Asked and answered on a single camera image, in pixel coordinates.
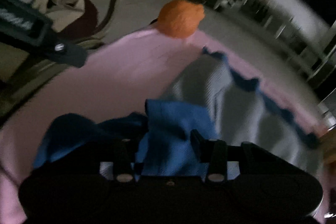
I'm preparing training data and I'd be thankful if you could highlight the grey and blue sweatshirt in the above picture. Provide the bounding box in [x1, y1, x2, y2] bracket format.
[33, 52, 322, 178]

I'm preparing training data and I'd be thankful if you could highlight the beige bag on chair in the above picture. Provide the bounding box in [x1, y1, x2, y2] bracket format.
[31, 0, 85, 32]

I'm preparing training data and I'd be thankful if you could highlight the pink blanket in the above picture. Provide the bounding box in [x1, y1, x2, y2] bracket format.
[1, 27, 325, 223]

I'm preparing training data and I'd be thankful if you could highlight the orange plush toy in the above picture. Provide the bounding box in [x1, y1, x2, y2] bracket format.
[156, 0, 205, 39]

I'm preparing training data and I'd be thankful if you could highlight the white shelving unit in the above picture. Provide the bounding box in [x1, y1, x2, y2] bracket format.
[209, 0, 336, 77]

